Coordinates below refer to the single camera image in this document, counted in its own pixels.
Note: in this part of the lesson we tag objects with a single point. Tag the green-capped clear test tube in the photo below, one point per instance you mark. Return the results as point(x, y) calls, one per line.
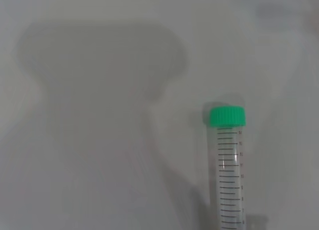
point(228, 116)

